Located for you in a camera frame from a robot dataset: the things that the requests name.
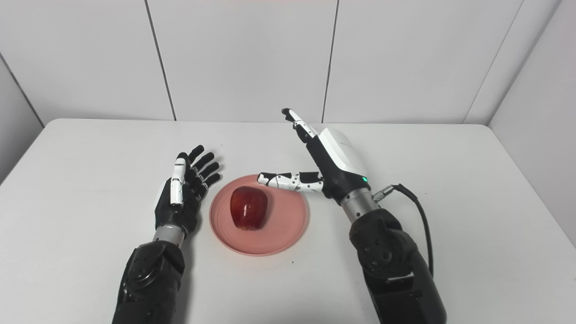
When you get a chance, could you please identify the red apple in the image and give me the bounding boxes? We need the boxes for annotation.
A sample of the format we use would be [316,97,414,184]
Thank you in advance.
[230,186,269,231]

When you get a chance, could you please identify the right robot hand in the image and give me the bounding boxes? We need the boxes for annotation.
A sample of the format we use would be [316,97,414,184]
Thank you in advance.
[257,108,371,206]

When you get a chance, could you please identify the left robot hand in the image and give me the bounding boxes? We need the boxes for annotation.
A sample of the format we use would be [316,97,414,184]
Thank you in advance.
[154,144,222,237]

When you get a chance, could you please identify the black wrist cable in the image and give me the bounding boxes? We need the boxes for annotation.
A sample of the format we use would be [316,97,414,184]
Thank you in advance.
[372,184,435,277]

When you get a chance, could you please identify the pink plate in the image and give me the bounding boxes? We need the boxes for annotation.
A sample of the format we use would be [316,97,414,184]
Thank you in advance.
[209,174,311,257]

